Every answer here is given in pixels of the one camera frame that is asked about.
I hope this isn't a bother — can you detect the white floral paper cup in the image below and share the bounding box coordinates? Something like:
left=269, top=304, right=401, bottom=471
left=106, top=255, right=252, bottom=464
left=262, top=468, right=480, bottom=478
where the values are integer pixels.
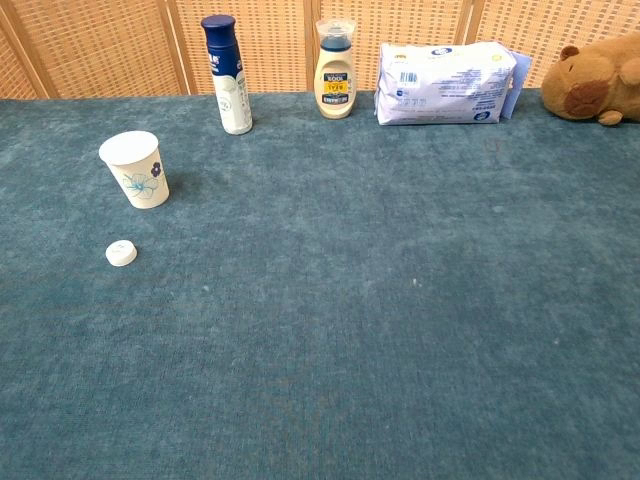
left=98, top=130, right=171, bottom=210

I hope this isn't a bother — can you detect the white tissue pack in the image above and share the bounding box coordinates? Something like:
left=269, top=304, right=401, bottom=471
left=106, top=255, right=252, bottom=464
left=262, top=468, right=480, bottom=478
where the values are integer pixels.
left=373, top=40, right=534, bottom=126

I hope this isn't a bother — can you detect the woven bamboo folding screen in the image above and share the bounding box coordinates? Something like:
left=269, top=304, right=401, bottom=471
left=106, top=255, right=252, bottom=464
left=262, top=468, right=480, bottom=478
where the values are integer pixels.
left=0, top=0, right=640, bottom=100

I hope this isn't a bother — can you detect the blue green table cloth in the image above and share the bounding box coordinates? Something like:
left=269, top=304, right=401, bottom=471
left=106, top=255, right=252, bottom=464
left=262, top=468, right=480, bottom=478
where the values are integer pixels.
left=0, top=88, right=640, bottom=480

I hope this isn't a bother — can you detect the brown capybara plush toy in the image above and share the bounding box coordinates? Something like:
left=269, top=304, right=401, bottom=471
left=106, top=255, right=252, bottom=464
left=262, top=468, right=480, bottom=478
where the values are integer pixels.
left=541, top=33, right=640, bottom=127

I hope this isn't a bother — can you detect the blue capped white bottle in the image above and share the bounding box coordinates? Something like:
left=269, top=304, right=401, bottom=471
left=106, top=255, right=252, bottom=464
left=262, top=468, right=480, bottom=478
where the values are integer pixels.
left=200, top=14, right=254, bottom=136

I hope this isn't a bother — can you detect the white plastic bottle cap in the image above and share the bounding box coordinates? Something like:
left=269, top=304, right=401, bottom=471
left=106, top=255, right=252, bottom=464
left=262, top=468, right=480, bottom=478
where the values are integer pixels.
left=105, top=240, right=139, bottom=268

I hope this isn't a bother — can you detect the cream mayonnaise squeeze bottle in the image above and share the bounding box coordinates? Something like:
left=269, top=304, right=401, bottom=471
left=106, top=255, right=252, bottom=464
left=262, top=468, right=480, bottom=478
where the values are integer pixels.
left=314, top=17, right=357, bottom=121

